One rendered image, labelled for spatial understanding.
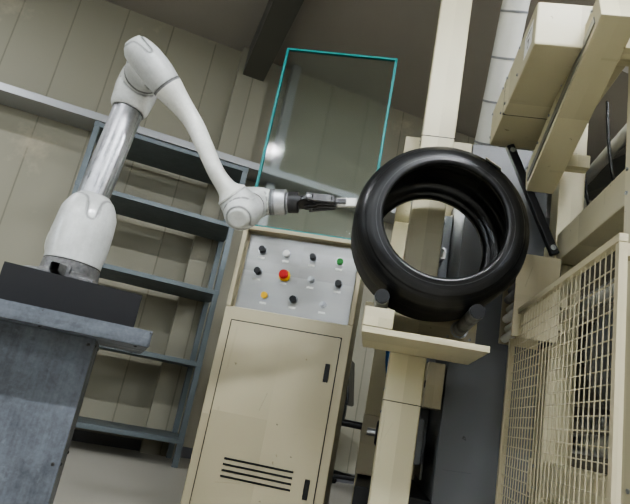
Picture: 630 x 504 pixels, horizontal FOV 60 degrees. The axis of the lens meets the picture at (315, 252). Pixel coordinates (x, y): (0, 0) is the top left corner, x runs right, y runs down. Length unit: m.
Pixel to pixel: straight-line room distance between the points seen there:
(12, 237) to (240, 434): 3.03
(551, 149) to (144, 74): 1.35
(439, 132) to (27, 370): 1.65
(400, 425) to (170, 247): 3.22
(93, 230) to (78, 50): 3.90
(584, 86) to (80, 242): 1.50
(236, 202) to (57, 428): 0.78
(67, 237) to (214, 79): 3.95
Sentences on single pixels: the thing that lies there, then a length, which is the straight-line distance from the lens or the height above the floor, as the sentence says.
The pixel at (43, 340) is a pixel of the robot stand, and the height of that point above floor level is 0.58.
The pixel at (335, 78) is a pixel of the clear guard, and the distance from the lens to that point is 2.79.
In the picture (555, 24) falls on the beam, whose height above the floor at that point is 1.71.
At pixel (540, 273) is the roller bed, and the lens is 2.07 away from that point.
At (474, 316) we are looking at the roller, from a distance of 1.67.
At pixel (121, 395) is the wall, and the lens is 4.68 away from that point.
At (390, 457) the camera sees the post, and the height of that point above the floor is 0.44.
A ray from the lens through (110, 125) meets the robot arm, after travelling 1.99.
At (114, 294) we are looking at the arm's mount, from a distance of 1.52.
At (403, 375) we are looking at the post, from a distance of 2.00.
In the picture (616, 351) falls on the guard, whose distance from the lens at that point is 1.22.
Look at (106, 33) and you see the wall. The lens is 5.52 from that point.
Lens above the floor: 0.54
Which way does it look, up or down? 16 degrees up
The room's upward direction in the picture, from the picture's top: 11 degrees clockwise
